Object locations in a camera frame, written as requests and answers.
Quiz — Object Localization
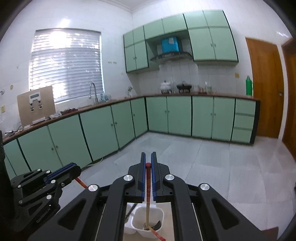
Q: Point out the bamboo chopstick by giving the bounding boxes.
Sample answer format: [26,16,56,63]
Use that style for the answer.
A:
[75,177,88,189]

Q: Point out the red-tipped wooden chopstick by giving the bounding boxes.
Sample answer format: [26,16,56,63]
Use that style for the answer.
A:
[144,163,151,230]

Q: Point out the metal spoon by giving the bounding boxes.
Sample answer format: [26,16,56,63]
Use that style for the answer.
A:
[125,203,137,223]

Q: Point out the black plastic spoon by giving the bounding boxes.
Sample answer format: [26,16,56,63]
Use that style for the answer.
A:
[143,220,162,231]

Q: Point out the green lower kitchen cabinets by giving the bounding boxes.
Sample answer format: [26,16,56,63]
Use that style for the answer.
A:
[4,95,260,178]

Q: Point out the green kitchen cabinets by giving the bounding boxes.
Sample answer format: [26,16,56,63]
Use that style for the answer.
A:
[123,9,239,73]
[4,95,260,178]

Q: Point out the chrome kitchen faucet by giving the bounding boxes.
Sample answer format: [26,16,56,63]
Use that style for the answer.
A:
[88,82,99,104]

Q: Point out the green upper kitchen cabinets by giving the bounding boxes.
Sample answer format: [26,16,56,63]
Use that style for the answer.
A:
[123,9,239,73]

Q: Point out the white two-compartment utensil holder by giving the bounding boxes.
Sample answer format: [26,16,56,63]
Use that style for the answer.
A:
[124,203,165,239]

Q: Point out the cardboard box with device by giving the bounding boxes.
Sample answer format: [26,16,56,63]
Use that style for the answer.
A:
[17,86,56,127]

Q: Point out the white window blind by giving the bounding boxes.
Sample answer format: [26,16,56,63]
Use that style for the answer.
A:
[29,28,104,103]

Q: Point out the white cooking pot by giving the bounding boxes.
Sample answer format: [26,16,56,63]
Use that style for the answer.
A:
[160,80,172,94]

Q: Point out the black wok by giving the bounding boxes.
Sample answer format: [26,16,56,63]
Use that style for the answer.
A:
[177,81,192,93]

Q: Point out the green thermos bottle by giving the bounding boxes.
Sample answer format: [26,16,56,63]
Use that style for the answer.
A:
[245,75,253,96]

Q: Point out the black range hood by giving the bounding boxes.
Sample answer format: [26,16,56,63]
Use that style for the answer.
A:
[150,51,193,64]

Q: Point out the brown wooden door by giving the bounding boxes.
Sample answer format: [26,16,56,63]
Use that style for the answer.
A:
[282,38,295,159]
[246,38,284,138]

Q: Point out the blue box above hood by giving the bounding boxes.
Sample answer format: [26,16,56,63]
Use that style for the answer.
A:
[162,37,182,53]

